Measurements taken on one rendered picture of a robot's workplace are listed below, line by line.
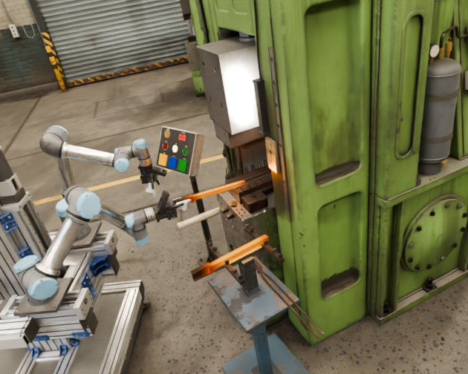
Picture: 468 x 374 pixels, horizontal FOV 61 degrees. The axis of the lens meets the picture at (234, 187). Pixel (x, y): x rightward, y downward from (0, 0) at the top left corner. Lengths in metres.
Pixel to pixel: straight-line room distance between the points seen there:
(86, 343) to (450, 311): 2.30
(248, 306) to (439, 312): 1.41
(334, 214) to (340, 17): 0.98
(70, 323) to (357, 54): 1.91
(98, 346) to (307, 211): 1.56
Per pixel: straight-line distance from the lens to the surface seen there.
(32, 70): 10.27
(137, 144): 2.36
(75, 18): 9.90
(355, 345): 2.69
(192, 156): 2.55
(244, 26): 1.90
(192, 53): 7.09
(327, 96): 1.87
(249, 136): 2.11
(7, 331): 2.34
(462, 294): 3.08
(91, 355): 2.73
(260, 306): 1.95
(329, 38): 1.82
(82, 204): 1.92
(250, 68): 1.96
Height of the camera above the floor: 2.16
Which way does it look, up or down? 31 degrees down
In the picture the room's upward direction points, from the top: 10 degrees counter-clockwise
